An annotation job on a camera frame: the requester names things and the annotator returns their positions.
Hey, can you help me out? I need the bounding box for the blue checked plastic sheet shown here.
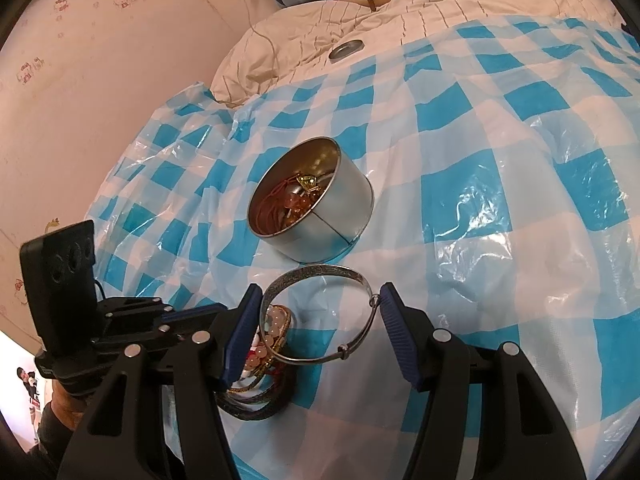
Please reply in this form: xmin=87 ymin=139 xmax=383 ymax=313
xmin=87 ymin=7 xmax=640 ymax=480

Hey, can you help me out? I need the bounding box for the small round metal lid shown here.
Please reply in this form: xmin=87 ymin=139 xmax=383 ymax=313
xmin=328 ymin=40 xmax=366 ymax=61

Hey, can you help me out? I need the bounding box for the person's left forearm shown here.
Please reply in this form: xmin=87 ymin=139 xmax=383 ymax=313
xmin=30 ymin=405 xmax=76 ymax=480

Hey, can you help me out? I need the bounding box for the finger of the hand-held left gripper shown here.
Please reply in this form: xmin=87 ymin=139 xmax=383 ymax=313
xmin=160 ymin=304 xmax=228 ymax=338

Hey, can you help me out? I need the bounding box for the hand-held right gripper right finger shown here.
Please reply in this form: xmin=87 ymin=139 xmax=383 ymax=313
xmin=377 ymin=282 xmax=588 ymax=480

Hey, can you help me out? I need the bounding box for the round metal tin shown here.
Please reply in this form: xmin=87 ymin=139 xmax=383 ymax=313
xmin=247 ymin=137 xmax=375 ymax=264

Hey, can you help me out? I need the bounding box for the white striped quilt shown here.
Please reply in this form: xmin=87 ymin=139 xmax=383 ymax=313
xmin=209 ymin=0 xmax=626 ymax=108

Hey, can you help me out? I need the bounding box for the orange bead bracelet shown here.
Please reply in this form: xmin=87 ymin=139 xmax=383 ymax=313
xmin=279 ymin=191 xmax=322 ymax=227

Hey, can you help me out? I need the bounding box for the wall poster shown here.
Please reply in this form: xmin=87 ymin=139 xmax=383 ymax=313
xmin=15 ymin=365 xmax=43 ymax=411

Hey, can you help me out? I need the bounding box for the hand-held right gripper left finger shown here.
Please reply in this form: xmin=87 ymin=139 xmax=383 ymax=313
xmin=57 ymin=284 xmax=263 ymax=480

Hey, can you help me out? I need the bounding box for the silver bangle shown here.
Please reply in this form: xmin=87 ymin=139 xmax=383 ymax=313
xmin=260 ymin=264 xmax=383 ymax=365

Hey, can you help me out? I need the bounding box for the person's left hand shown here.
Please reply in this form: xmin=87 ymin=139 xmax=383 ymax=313
xmin=42 ymin=382 xmax=88 ymax=428

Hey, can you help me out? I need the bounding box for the red cord coil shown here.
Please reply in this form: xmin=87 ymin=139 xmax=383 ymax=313
xmin=252 ymin=175 xmax=301 ymax=236

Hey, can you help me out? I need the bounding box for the pink bead bracelet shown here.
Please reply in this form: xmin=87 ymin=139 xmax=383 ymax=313
xmin=257 ymin=304 xmax=297 ymax=362

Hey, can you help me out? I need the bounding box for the gold gem brooch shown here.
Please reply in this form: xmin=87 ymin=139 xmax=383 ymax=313
xmin=295 ymin=172 xmax=324 ymax=196

